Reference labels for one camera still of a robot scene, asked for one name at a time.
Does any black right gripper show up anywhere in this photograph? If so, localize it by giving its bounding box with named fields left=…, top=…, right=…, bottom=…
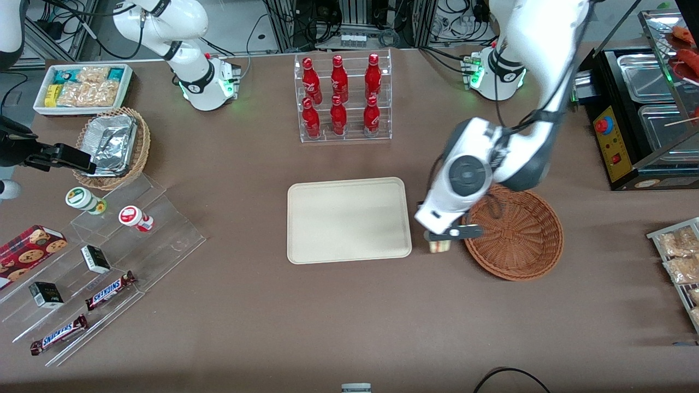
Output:
left=0, top=116, right=97, bottom=175

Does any light wicker basket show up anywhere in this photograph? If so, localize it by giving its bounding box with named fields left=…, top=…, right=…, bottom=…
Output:
left=73, top=106, right=151, bottom=190

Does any brown round wicker basket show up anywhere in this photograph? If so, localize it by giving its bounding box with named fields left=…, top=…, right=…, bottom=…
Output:
left=461, top=183, right=564, bottom=282

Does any cream rectangular tray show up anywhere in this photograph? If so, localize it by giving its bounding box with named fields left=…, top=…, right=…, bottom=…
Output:
left=287, top=176, right=413, bottom=265

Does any green lid sunflower cup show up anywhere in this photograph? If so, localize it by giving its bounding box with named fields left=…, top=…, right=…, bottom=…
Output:
left=65, top=187, right=108, bottom=215

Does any aluminium foil container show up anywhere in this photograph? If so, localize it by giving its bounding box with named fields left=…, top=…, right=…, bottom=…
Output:
left=82, top=115, right=138, bottom=176

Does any white snack bin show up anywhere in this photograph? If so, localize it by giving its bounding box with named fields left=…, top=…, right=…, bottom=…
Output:
left=33, top=63, right=134, bottom=117

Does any red lid yogurt cup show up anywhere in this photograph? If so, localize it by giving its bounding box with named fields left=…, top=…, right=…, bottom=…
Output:
left=119, top=205, right=155, bottom=233

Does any black box white label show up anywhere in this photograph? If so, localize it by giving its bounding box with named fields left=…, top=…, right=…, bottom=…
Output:
left=81, top=245, right=111, bottom=275

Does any red tartan cookie box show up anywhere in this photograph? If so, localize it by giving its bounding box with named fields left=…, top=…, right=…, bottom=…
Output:
left=0, top=225, right=68, bottom=290

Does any clear acrylic stepped stand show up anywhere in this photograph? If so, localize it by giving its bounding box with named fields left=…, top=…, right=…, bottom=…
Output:
left=0, top=172, right=207, bottom=367

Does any clear acrylic bottle rack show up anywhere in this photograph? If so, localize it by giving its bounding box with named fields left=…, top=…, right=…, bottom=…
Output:
left=294, top=48, right=393, bottom=144

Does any red cola bottle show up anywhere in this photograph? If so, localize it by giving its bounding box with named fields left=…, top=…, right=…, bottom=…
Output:
left=302, top=97, right=321, bottom=139
left=302, top=57, right=323, bottom=105
left=330, top=55, right=349, bottom=104
left=363, top=96, right=381, bottom=137
left=330, top=95, right=348, bottom=136
left=364, top=53, right=382, bottom=102

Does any Snickers chocolate bar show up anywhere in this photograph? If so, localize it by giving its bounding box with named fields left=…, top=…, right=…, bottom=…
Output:
left=29, top=314, right=89, bottom=356
left=85, top=271, right=137, bottom=312

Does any black box gold lettering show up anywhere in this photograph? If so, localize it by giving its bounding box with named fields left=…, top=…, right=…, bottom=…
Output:
left=28, top=281, right=64, bottom=309

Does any black food warmer yellow panel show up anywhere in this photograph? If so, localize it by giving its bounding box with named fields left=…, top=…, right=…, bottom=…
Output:
left=573, top=8, right=699, bottom=192

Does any steel warmer pan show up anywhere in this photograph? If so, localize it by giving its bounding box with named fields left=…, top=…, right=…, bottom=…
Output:
left=637, top=104, right=699, bottom=154
left=617, top=53, right=678, bottom=104

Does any black cable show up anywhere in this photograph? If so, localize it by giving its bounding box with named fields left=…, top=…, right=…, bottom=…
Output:
left=472, top=367, right=552, bottom=393

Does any grey wire snack tray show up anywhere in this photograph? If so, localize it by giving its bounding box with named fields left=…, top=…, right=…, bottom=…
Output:
left=647, top=217, right=699, bottom=335

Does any aluminium equipment frame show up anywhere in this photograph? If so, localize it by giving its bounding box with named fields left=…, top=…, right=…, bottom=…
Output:
left=262, top=0, right=437, bottom=52

